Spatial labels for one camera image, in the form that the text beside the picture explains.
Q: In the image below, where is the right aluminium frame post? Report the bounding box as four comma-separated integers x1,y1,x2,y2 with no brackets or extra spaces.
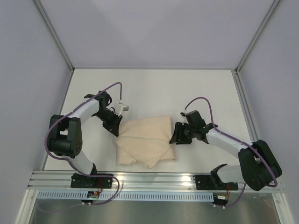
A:
235,0,282,74

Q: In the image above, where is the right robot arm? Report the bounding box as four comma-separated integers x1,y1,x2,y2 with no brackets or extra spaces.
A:
170,111,282,191

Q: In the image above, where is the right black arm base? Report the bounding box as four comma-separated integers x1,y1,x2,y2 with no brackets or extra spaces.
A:
193,175,239,191

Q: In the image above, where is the left aluminium frame post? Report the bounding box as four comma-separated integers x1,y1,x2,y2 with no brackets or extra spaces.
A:
32,0,75,74

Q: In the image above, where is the beige cloth mat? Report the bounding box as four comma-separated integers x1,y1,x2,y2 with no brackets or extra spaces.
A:
114,115,177,168

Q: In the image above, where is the slotted cable duct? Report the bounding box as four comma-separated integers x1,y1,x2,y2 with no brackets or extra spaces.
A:
37,190,214,202

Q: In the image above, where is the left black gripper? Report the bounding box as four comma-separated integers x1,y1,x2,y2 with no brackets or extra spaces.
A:
94,109,123,137

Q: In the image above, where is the aluminium frame post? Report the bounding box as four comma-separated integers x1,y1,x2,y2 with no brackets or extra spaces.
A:
32,0,75,74
235,0,282,74

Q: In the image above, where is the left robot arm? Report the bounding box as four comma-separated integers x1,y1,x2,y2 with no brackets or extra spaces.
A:
45,91,129,187

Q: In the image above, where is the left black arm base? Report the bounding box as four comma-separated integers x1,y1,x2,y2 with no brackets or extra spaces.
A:
71,173,113,189

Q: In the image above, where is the aluminium mounting rail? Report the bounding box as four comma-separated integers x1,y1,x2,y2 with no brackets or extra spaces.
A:
27,170,285,193

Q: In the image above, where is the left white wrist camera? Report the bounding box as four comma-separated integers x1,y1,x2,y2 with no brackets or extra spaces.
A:
116,102,129,116

